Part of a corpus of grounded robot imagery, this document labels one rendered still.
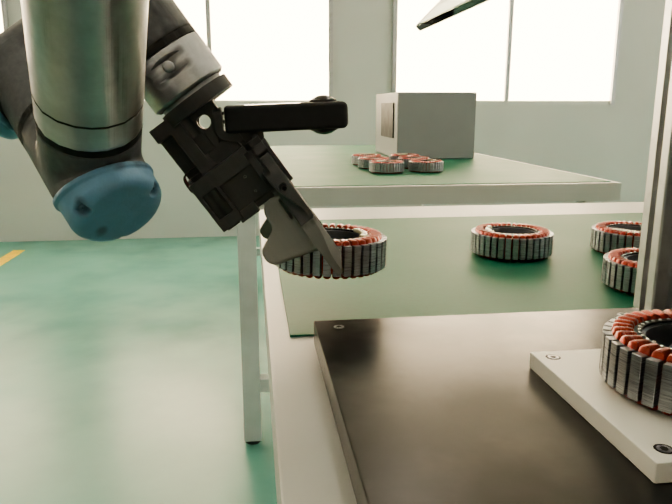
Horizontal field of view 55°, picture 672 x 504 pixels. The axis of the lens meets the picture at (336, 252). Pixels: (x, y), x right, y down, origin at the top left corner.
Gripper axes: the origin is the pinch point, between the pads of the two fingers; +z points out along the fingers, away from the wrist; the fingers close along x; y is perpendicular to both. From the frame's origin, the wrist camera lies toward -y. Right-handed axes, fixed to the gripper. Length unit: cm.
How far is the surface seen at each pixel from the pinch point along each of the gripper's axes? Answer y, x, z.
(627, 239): -32.7, -17.5, 27.2
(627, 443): -7.1, 33.1, 9.5
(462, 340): -4.3, 14.8, 8.4
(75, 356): 110, -186, 20
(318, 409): 7.1, 20.9, 3.1
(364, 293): 0.3, -6.2, 7.4
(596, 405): -7.6, 29.3, 9.4
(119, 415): 88, -133, 36
